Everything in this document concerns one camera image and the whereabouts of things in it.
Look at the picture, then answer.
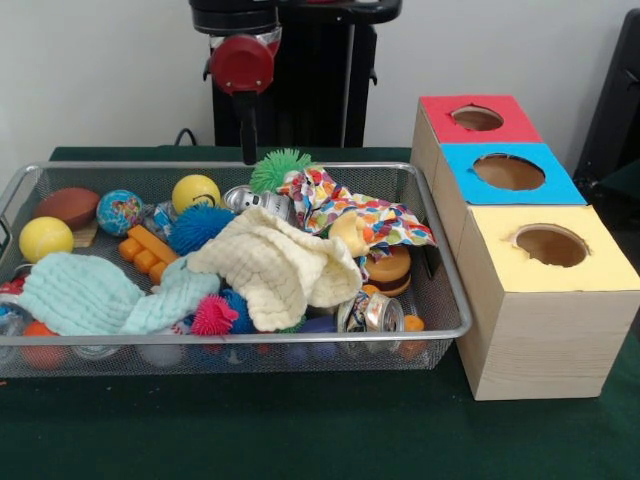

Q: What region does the silver toy robot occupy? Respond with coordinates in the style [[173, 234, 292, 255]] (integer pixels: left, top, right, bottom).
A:
[[223, 184, 299, 224]]

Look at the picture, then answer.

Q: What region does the blue globe print ball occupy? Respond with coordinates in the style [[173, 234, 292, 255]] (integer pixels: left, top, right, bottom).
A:
[[96, 189, 145, 237]]

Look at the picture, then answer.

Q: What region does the yellow ball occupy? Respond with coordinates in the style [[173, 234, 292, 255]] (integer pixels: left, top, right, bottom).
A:
[[171, 174, 222, 214], [18, 216, 75, 264]]

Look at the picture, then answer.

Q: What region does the silver wire mesh bin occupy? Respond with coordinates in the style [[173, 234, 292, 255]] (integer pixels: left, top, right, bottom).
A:
[[0, 160, 474, 379]]

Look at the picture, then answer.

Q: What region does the white multicolour dotted cloth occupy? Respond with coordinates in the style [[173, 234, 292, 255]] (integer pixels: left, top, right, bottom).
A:
[[349, 197, 437, 251], [277, 167, 374, 236]]

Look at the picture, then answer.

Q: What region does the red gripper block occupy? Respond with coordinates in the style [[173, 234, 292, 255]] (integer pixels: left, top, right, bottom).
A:
[[209, 33, 281, 166]]

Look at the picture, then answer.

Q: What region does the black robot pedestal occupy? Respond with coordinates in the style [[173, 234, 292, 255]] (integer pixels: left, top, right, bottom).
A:
[[202, 0, 404, 148]]

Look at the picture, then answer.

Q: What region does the green fuzzy toy with eyes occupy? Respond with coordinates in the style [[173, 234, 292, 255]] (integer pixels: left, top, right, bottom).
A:
[[249, 148, 316, 194]]

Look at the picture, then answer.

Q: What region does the mint green cloth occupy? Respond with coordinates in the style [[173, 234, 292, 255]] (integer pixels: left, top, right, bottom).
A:
[[19, 251, 221, 336]]

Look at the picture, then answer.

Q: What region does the wooden box with three holes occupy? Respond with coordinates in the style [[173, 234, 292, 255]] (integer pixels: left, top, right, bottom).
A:
[[410, 93, 640, 402]]

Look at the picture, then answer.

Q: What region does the black chair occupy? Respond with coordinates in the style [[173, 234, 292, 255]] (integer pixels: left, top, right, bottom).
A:
[[573, 8, 640, 201]]

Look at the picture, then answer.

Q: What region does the orange plastic grid tray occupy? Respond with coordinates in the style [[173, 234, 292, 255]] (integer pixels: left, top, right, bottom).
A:
[[118, 224, 180, 281]]

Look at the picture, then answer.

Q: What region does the brown toy football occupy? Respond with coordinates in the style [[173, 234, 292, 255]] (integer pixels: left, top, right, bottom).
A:
[[33, 187, 102, 231]]

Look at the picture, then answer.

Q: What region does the cream waffle cloth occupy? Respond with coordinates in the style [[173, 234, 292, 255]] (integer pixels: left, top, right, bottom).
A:
[[187, 205, 364, 332]]

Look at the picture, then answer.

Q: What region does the dark green tablecloth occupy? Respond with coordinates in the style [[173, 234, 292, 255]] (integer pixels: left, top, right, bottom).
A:
[[0, 145, 640, 480], [579, 162, 640, 201]]

